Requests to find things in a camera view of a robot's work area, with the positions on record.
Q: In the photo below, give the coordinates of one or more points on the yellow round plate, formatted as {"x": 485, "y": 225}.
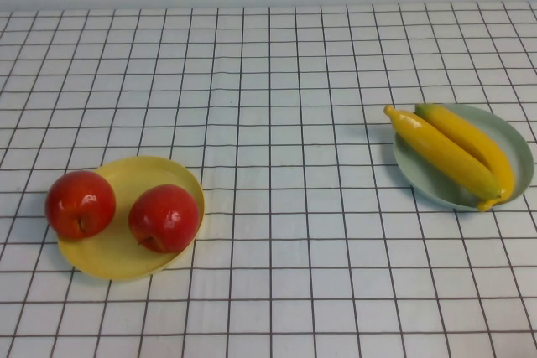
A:
{"x": 126, "y": 257}

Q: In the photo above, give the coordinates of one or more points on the red apple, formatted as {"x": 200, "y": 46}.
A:
{"x": 79, "y": 205}
{"x": 163, "y": 219}

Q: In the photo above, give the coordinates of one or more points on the pale green round plate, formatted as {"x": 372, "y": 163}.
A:
{"x": 518, "y": 152}

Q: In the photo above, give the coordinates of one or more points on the yellow banana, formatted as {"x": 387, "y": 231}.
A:
{"x": 482, "y": 144}
{"x": 440, "y": 152}

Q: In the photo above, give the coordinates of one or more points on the white grid tablecloth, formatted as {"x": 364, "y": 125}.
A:
{"x": 251, "y": 81}

